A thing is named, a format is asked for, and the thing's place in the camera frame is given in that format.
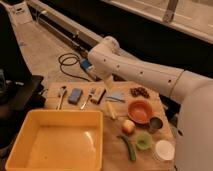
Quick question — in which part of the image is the metal fork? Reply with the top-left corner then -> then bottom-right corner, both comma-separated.
80,88 -> 95,110

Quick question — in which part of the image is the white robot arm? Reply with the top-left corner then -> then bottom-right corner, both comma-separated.
88,36 -> 213,171

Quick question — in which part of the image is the small metal cup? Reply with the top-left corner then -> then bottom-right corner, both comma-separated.
149,117 -> 163,133

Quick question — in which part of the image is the green plastic cup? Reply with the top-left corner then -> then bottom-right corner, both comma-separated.
136,131 -> 152,150

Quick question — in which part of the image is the white plastic cup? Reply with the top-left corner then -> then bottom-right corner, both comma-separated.
154,140 -> 175,162

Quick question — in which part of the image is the brown wooden brush block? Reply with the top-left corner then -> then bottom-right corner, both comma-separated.
91,87 -> 106,104

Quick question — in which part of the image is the blue cloth piece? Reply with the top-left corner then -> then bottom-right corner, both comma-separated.
106,91 -> 125,103

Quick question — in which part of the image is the yellow corn piece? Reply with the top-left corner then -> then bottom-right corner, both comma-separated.
106,101 -> 117,120

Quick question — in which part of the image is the dark grape bunch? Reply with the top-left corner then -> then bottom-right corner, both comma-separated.
130,87 -> 150,98

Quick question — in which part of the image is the blue power box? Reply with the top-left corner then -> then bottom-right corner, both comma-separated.
80,59 -> 93,71

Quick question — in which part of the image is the blue sponge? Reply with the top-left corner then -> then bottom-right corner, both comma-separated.
68,88 -> 83,104

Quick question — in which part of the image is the orange bowl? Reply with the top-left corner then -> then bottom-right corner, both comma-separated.
128,100 -> 153,124

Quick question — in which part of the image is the red yellow apple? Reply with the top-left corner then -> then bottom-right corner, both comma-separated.
122,119 -> 135,134

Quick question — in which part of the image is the wooden board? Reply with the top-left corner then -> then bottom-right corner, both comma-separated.
45,82 -> 174,171

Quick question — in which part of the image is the green cucumber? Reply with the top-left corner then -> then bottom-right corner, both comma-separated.
117,135 -> 136,162

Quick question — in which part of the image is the yellow plastic bin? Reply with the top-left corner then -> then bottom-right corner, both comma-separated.
5,110 -> 103,171

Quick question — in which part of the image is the black side table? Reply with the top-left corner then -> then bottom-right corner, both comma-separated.
0,75 -> 45,149

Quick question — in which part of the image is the white floor box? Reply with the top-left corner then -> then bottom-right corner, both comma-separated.
8,1 -> 32,26

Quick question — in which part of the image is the black coiled cable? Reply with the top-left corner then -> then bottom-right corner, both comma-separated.
58,52 -> 93,83

